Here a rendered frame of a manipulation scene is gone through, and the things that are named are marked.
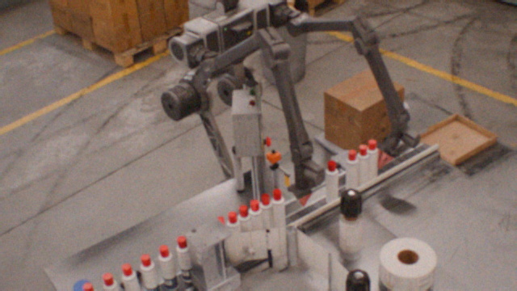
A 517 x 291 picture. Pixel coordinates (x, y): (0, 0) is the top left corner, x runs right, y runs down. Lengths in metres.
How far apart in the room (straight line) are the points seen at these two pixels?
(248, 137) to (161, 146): 2.49
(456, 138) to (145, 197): 2.06
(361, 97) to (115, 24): 3.15
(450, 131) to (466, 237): 0.75
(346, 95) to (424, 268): 1.03
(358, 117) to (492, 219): 0.73
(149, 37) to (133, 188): 1.93
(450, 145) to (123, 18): 3.38
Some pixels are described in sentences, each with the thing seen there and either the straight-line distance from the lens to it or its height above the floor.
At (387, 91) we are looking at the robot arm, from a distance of 2.87.
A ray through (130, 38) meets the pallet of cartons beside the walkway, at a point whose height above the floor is 0.24.
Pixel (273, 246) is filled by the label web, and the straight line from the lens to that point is 2.58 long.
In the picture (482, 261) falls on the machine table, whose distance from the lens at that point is 2.78.
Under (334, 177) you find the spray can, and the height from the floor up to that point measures 1.03.
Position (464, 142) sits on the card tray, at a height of 0.83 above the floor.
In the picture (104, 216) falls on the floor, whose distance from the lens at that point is 4.40.
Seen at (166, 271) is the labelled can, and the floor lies 0.99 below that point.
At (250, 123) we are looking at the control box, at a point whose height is 1.43.
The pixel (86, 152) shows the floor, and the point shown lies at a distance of 5.01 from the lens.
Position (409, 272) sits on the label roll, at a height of 1.02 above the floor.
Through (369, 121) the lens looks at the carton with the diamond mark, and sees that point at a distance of 3.12.
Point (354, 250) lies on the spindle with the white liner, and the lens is 2.62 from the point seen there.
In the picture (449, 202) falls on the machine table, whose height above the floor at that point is 0.83.
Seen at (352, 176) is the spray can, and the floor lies 0.97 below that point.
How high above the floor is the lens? 2.76
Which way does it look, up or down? 35 degrees down
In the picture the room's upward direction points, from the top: 5 degrees counter-clockwise
